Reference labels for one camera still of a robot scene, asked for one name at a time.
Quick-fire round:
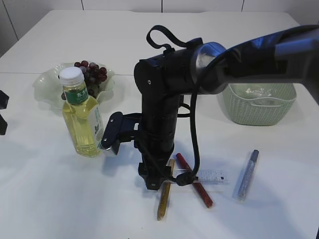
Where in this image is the yellow tea plastic bottle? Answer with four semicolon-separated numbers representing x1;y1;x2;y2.
59;67;104;157

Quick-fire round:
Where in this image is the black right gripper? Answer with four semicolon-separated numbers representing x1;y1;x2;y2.
101;96;179;190

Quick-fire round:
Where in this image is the silver glitter pen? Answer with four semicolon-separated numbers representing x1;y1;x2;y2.
234;149;259;202

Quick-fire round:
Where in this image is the red glitter pen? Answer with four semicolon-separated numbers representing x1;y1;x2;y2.
176;153;213;208

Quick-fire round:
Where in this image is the purple artificial grape bunch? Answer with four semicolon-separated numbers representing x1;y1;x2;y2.
58;60;110;104

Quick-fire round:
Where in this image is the gold glitter pen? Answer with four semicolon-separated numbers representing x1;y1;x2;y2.
156;158;176;221

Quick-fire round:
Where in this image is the green wavy glass bowl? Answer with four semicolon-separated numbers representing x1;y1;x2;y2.
33;62;115;110

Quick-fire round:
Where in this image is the green plastic woven basket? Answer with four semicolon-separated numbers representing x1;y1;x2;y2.
222;83;297;126

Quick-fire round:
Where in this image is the clear plastic ruler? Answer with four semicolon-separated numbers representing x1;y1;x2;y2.
171;169;230;186

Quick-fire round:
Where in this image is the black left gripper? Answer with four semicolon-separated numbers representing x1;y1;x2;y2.
0;89;10;136

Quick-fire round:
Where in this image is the clear plastic sheet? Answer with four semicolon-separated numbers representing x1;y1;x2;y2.
244;85;273;98

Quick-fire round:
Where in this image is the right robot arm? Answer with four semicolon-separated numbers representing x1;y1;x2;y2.
99;25;319;190

